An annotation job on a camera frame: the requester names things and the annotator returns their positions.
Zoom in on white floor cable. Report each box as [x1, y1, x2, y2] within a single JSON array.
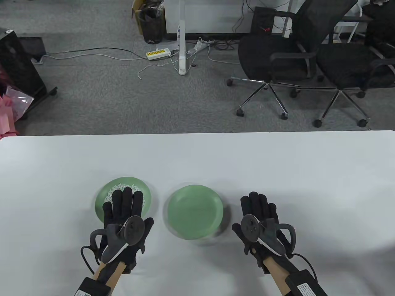
[[40, 52, 148, 61]]

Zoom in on grey white right controller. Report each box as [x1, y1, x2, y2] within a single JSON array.
[[240, 214, 296, 259]]

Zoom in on person's right hand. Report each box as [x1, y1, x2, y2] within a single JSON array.
[[232, 192, 293, 274]]

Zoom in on yellow power strip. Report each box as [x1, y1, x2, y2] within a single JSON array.
[[146, 48, 172, 61]]

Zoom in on black bag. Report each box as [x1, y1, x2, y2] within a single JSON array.
[[363, 0, 395, 59]]

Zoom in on black left forearm sensor box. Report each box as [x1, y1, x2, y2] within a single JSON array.
[[74, 277, 112, 296]]

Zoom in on black right forearm sensor box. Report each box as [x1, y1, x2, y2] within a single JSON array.
[[285, 270, 320, 296]]

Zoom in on grey white left controller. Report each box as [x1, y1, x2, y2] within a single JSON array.
[[90, 216, 146, 264]]

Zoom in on black right glove cable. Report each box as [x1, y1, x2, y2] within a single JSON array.
[[292, 253, 318, 281]]

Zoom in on black glove cable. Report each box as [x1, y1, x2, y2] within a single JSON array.
[[292, 253, 318, 281], [81, 245, 102, 275]]

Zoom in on black mesh office chair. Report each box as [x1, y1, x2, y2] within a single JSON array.
[[226, 0, 358, 121], [313, 14, 395, 128]]

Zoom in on person's left hand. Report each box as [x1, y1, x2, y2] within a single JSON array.
[[98, 186, 154, 273]]

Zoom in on black floor cable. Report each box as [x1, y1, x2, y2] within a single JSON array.
[[43, 47, 179, 60]]

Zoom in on person's left forearm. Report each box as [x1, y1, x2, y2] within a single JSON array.
[[92, 261, 129, 296]]

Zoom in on cardboard box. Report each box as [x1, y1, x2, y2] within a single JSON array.
[[132, 0, 145, 35]]

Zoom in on pink plastic bag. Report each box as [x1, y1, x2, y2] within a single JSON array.
[[3, 86, 35, 121]]

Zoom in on pink paper stack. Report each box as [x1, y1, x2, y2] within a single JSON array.
[[0, 96, 19, 138]]

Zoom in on green plate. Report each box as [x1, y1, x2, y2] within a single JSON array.
[[164, 184, 230, 242], [95, 176, 152, 224]]

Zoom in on black rolling cabinet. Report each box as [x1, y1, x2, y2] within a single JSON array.
[[0, 28, 58, 121]]

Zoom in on white power strip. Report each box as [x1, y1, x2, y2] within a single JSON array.
[[185, 38, 216, 56]]

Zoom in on white desk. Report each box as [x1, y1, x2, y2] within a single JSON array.
[[164, 0, 293, 75]]

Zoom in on black left glove cable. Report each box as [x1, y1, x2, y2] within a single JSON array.
[[81, 245, 102, 275]]

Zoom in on white stool frame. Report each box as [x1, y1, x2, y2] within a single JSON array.
[[334, 5, 363, 43]]

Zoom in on grey white controller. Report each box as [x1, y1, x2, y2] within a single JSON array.
[[90, 216, 146, 264], [240, 214, 296, 259]]

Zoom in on black trash bin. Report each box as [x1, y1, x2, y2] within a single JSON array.
[[139, 6, 166, 44]]

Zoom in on black computer tower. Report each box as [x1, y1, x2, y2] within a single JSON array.
[[251, 7, 277, 36]]

